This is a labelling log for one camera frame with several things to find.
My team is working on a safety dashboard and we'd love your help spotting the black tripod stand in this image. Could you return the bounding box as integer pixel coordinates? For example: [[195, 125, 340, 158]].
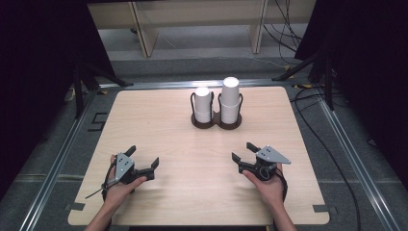
[[70, 61, 135, 120], [271, 47, 337, 112]]

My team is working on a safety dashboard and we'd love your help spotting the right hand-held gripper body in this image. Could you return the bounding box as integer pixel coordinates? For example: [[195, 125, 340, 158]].
[[237, 144, 293, 182]]

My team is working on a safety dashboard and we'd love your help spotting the left hand-held gripper black cable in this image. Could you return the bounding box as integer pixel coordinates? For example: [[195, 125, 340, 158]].
[[84, 159, 118, 202]]

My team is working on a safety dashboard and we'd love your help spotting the thin white floor cable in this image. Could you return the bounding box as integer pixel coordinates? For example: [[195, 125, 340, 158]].
[[245, 55, 291, 70]]

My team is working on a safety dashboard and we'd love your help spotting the tall stack of white cups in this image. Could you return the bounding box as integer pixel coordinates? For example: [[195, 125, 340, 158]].
[[219, 76, 242, 125]]

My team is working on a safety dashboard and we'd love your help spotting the long black floor cable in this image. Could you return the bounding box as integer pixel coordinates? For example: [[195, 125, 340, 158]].
[[289, 86, 363, 231]]

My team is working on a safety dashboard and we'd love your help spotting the person's left hand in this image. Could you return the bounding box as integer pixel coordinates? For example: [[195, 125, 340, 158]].
[[102, 154, 148, 206]]

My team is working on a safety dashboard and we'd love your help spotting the light wooden shelf unit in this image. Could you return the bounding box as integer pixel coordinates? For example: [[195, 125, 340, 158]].
[[87, 0, 318, 59]]

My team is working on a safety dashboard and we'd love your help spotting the bundle of black cables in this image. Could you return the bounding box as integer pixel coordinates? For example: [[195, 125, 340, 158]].
[[263, 0, 305, 55]]

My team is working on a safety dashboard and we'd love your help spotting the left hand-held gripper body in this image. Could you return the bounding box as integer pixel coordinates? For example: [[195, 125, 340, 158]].
[[114, 153, 156, 186]]

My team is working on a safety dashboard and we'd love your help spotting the black curtain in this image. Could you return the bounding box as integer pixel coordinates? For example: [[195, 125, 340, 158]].
[[0, 0, 117, 201], [293, 0, 408, 192]]

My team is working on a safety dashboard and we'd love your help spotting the person's right hand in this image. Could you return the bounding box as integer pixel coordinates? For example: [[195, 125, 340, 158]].
[[242, 163, 287, 210]]

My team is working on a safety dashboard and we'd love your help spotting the white paper cup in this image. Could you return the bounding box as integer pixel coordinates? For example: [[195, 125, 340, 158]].
[[193, 87, 215, 114]]

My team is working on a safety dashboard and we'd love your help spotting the metal floor rail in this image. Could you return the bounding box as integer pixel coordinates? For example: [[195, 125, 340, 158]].
[[18, 84, 101, 231], [316, 89, 402, 231]]

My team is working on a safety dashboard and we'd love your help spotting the dark brown double cup holder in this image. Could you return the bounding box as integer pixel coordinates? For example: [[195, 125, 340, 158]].
[[190, 90, 243, 131]]

